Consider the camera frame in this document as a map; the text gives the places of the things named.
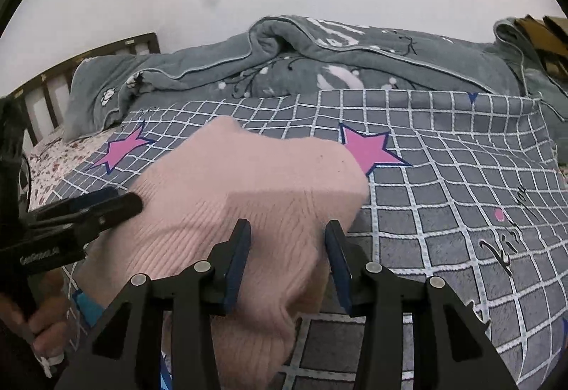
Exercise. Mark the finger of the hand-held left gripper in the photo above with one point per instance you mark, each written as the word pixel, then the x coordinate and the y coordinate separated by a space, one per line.
pixel 115 210
pixel 84 202

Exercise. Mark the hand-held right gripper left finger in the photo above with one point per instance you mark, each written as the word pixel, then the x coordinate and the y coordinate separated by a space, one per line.
pixel 238 259

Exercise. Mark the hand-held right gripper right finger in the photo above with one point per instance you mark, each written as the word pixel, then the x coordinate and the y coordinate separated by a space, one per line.
pixel 337 268

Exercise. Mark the pink knit sweater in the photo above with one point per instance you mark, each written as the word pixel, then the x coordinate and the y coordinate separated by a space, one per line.
pixel 248 177

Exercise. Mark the olive brown clothes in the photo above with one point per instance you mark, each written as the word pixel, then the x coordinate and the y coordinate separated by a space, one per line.
pixel 546 39

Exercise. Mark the person's left hand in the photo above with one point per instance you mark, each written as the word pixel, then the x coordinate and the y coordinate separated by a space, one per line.
pixel 51 310

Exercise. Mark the floral bed sheet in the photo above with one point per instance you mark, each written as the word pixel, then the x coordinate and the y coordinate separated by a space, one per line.
pixel 49 163

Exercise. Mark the grey checked quilt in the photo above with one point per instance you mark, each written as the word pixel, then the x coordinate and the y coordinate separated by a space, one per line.
pixel 443 212

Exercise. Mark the dark wooden headboard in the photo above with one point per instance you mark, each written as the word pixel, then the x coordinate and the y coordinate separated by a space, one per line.
pixel 88 57

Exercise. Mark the grey fleece blanket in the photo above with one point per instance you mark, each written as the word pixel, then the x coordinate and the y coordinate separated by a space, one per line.
pixel 399 66

